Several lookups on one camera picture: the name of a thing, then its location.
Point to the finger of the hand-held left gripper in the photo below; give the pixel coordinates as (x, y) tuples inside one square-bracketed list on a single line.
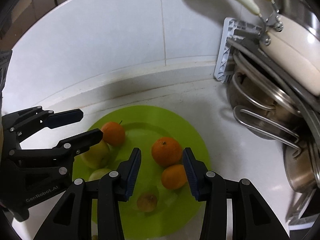
[(85, 138), (65, 117)]

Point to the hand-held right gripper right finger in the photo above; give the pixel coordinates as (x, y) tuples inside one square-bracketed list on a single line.
[(190, 175)]

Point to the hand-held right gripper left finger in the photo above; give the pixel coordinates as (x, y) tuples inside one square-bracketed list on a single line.
[(132, 175)]

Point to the large yellow-green apple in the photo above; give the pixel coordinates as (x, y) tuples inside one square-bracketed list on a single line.
[(97, 155)]

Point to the orange tangerine with stem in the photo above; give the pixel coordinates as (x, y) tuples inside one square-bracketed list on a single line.
[(113, 133)]

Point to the small brown round fruit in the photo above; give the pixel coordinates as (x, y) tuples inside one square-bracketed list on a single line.
[(147, 201)]

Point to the large orange tangerine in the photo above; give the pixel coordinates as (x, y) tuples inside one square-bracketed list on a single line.
[(166, 155)]

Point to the small green apple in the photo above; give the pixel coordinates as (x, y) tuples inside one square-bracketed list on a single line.
[(100, 173)]

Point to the green plate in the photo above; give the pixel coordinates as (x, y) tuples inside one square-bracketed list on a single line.
[(150, 125)]

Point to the white and grey pot rack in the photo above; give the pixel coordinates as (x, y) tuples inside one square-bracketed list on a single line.
[(223, 55)]

